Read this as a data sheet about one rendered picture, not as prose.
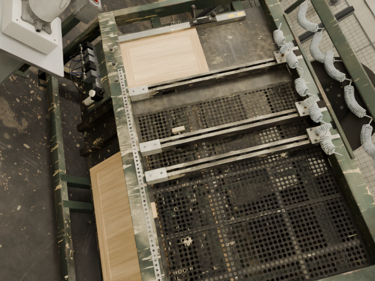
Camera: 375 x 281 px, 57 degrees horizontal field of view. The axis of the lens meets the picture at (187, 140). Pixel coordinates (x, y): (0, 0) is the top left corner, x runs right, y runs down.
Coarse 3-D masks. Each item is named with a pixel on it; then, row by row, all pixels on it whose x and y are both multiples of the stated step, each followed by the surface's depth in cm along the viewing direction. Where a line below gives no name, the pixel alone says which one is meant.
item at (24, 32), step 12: (12, 0) 188; (12, 12) 184; (12, 24) 182; (24, 24) 187; (12, 36) 189; (24, 36) 191; (36, 36) 193; (48, 36) 198; (36, 48) 200; (48, 48) 202
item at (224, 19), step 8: (216, 16) 257; (224, 16) 256; (240, 16) 256; (184, 24) 254; (208, 24) 255; (216, 24) 257; (144, 32) 253; (152, 32) 252; (160, 32) 252; (168, 32) 253; (120, 40) 250; (128, 40) 251
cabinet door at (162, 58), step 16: (176, 32) 254; (192, 32) 254; (128, 48) 250; (144, 48) 250; (160, 48) 249; (176, 48) 248; (192, 48) 248; (128, 64) 244; (144, 64) 244; (160, 64) 243; (176, 64) 243; (192, 64) 242; (128, 80) 238; (144, 80) 238; (160, 80) 237
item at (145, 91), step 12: (288, 48) 220; (264, 60) 234; (276, 60) 230; (204, 72) 232; (216, 72) 232; (228, 72) 231; (240, 72) 232; (252, 72) 235; (156, 84) 229; (168, 84) 231; (180, 84) 229; (192, 84) 231; (204, 84) 234; (132, 96) 227; (144, 96) 231
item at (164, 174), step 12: (312, 132) 207; (324, 132) 206; (264, 144) 208; (276, 144) 208; (288, 144) 212; (300, 144) 208; (312, 144) 212; (216, 156) 206; (228, 156) 207; (240, 156) 206; (252, 156) 205; (264, 156) 210; (168, 168) 204; (180, 168) 204; (192, 168) 204; (204, 168) 205; (216, 168) 210; (156, 180) 203; (168, 180) 208
